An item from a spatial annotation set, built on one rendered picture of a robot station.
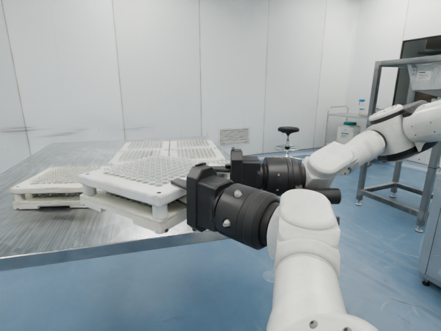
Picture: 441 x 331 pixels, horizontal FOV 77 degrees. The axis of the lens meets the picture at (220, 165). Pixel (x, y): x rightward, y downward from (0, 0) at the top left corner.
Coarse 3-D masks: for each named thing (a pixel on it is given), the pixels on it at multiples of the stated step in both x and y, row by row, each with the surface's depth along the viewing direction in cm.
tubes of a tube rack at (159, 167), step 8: (152, 160) 68; (160, 160) 69; (168, 160) 69; (176, 160) 69; (120, 168) 61; (128, 168) 61; (136, 168) 61; (144, 168) 61; (152, 168) 61; (160, 168) 62; (168, 168) 62; (176, 168) 61; (184, 168) 61; (144, 176) 56; (152, 176) 55; (160, 176) 55
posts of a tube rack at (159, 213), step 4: (84, 188) 60; (88, 188) 60; (92, 188) 60; (84, 192) 60; (88, 192) 60; (92, 192) 60; (152, 208) 49; (156, 208) 48; (160, 208) 48; (164, 208) 49; (152, 212) 49; (156, 212) 49; (160, 212) 49; (164, 212) 49; (156, 216) 49; (160, 216) 49; (164, 216) 49
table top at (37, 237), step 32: (32, 160) 146; (64, 160) 146; (96, 160) 146; (0, 192) 101; (0, 224) 78; (32, 224) 78; (64, 224) 78; (96, 224) 78; (128, 224) 78; (0, 256) 63; (32, 256) 64; (64, 256) 66; (96, 256) 68
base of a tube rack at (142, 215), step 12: (96, 192) 62; (96, 204) 58; (108, 204) 56; (120, 204) 56; (132, 204) 56; (180, 204) 56; (132, 216) 52; (144, 216) 50; (168, 216) 50; (180, 216) 53; (156, 228) 49; (168, 228) 50
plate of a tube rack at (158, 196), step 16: (192, 160) 72; (80, 176) 59; (96, 176) 58; (112, 176) 58; (224, 176) 65; (112, 192) 54; (128, 192) 51; (144, 192) 49; (160, 192) 49; (176, 192) 51
